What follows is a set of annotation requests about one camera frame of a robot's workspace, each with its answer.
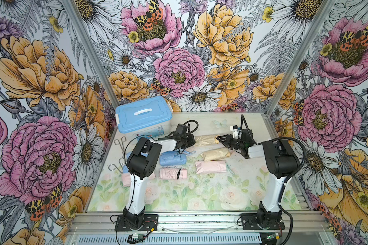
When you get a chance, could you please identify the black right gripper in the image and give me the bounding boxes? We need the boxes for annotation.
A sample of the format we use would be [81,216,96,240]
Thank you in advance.
[217,134,245,151]

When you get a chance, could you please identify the beige umbrella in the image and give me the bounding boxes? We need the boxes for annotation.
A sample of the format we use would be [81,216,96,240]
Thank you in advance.
[200,148,231,161]
[195,135,219,147]

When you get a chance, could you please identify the pink umbrella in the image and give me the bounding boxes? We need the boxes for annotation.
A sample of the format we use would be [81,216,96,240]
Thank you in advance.
[159,167,188,180]
[195,161,227,174]

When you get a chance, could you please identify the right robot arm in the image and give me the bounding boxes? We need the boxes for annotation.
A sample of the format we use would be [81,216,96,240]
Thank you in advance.
[216,129,306,230]

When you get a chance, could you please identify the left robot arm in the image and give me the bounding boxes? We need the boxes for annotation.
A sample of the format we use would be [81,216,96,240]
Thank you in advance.
[120,133,195,230]

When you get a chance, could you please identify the blue lidded plastic storage box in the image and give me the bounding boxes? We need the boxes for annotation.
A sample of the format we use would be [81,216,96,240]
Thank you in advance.
[115,96,173,139]

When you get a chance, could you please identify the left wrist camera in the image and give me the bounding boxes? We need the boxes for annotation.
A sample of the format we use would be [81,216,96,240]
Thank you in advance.
[174,124,188,136]

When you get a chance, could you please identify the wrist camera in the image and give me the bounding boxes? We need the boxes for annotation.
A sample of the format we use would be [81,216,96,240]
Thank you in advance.
[174,124,188,136]
[230,125,242,139]

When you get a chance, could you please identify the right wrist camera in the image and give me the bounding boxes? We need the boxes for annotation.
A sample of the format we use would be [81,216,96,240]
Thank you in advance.
[230,125,242,139]

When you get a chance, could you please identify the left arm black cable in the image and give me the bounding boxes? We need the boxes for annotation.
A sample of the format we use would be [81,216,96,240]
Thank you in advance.
[159,119,200,141]

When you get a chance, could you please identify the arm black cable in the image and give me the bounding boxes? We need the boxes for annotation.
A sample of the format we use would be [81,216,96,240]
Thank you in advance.
[240,114,307,245]
[159,119,200,141]

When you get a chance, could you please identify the metal wire tongs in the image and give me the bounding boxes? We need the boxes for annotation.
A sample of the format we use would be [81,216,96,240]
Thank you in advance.
[108,136,127,174]

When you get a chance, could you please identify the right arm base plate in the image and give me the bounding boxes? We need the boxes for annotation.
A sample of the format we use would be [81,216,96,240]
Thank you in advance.
[239,212,286,231]

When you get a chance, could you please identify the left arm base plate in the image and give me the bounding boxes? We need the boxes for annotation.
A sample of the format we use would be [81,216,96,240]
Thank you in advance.
[114,214,159,232]

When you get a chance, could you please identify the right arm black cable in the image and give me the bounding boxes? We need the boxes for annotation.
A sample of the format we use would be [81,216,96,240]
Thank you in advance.
[240,114,307,245]

